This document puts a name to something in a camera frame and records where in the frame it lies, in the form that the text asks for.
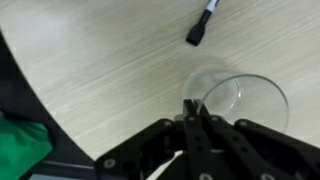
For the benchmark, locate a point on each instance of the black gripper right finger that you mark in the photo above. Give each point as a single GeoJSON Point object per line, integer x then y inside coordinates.
{"type": "Point", "coordinates": [248, 156]}

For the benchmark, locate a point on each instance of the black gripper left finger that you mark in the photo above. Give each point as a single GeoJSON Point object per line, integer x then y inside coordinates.
{"type": "Point", "coordinates": [196, 150]}

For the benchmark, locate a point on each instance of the clear glass cup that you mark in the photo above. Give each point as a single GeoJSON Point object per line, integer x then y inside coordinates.
{"type": "Point", "coordinates": [253, 100]}

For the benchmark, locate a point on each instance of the black and white marker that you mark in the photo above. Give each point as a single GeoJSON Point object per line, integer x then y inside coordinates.
{"type": "Point", "coordinates": [201, 25]}

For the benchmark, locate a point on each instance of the green fabric object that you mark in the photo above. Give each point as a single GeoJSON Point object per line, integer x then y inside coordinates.
{"type": "Point", "coordinates": [20, 150]}

